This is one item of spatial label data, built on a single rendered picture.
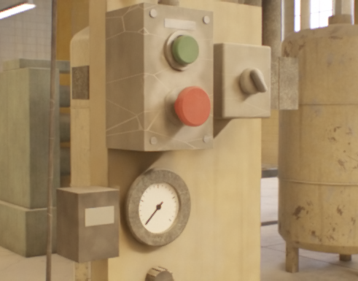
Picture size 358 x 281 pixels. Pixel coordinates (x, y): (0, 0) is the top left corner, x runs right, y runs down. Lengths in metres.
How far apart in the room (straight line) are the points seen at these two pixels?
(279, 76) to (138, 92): 0.32
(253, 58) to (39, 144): 6.05
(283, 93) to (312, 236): 4.78
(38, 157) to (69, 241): 6.07
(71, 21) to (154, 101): 7.55
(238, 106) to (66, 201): 0.22
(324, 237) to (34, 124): 3.19
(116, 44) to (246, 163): 0.25
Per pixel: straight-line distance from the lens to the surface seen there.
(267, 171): 7.09
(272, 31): 0.92
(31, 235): 6.73
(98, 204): 0.64
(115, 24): 0.66
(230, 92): 0.69
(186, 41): 0.62
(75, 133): 4.19
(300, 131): 5.61
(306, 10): 9.33
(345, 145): 5.50
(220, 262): 0.79
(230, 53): 0.69
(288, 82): 0.90
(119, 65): 0.65
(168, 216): 0.71
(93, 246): 0.64
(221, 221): 0.78
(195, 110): 0.61
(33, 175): 6.70
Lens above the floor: 1.51
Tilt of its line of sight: 2 degrees down
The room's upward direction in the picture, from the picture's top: straight up
